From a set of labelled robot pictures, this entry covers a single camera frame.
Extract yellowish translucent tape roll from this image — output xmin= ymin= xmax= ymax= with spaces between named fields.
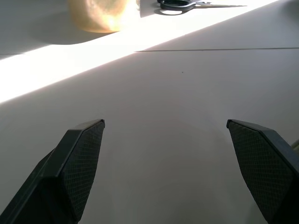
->
xmin=67 ymin=0 xmax=140 ymax=33

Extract black handled scissors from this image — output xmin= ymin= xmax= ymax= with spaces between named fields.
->
xmin=157 ymin=0 xmax=248 ymax=16

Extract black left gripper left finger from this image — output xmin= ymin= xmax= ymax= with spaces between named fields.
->
xmin=0 ymin=119 xmax=106 ymax=224

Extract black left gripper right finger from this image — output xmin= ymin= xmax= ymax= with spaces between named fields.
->
xmin=226 ymin=119 xmax=299 ymax=224

